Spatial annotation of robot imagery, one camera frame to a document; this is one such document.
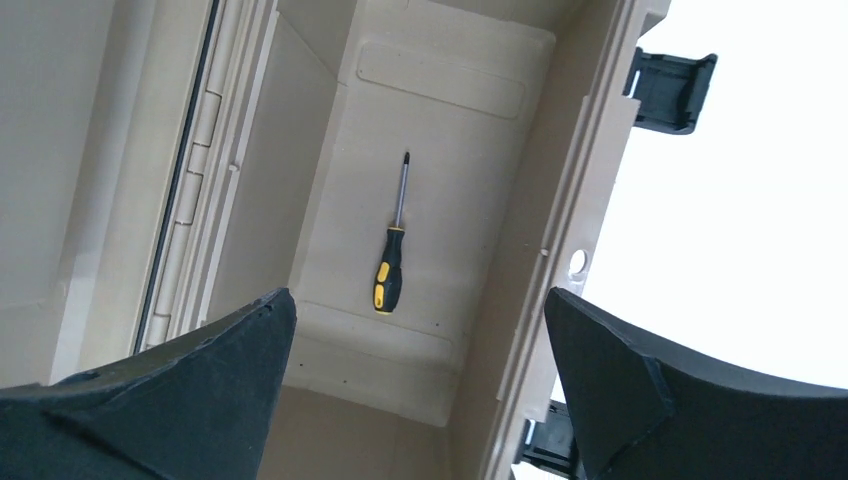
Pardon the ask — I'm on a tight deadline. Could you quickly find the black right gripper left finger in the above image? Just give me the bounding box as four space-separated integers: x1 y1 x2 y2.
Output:
1 288 297 479

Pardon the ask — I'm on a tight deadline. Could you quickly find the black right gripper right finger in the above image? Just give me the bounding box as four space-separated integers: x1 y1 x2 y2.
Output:
544 288 847 479

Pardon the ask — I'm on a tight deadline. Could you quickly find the black yellow screwdriver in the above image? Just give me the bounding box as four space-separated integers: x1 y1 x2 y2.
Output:
372 151 411 315

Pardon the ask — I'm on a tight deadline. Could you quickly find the black lower case latch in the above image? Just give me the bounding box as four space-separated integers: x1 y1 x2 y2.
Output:
512 400 586 479

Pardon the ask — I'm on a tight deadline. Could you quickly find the black case latch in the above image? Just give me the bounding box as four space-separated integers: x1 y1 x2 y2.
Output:
623 47 718 135
512 400 586 479

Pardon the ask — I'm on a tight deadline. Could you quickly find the black upper case latch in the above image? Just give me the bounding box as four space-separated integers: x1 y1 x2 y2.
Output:
623 47 718 135

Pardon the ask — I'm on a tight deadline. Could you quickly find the tan plastic tool case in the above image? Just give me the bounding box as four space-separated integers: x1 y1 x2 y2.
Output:
1 1 670 479

